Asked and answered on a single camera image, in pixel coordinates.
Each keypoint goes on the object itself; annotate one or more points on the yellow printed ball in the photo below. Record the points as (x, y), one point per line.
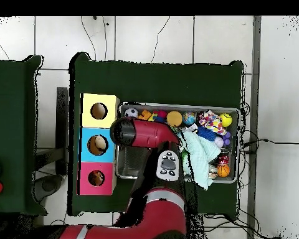
(225, 120)

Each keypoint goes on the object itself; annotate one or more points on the small orange basketball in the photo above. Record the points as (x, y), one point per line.
(223, 170)

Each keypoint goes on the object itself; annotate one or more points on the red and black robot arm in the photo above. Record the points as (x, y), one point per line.
(149, 133)

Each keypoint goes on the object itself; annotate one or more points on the grey floor stand base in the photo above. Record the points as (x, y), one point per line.
(48, 185)

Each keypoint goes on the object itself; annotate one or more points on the black and white soccer ball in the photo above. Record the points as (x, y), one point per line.
(131, 112)

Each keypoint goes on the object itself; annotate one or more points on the colourful patterned cloth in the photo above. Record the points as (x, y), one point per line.
(211, 122)

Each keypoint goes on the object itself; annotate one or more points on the dark green table cloth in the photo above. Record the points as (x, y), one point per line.
(12, 112)
(152, 82)

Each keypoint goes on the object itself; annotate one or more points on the wooden box with three holes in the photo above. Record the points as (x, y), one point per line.
(87, 154)

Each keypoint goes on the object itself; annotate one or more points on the orange plastic block toy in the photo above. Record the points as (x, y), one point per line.
(145, 115)

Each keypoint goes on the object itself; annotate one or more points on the mint green knitted cloth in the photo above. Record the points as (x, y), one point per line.
(201, 154)

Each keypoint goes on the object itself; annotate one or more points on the black upright panel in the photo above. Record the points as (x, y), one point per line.
(62, 112)

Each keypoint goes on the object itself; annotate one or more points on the globe print ball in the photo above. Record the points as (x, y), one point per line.
(189, 118)

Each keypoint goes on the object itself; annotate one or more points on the purple plastic toy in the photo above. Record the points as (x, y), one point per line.
(227, 139)

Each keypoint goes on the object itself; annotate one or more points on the white baseball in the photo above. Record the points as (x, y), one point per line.
(218, 142)

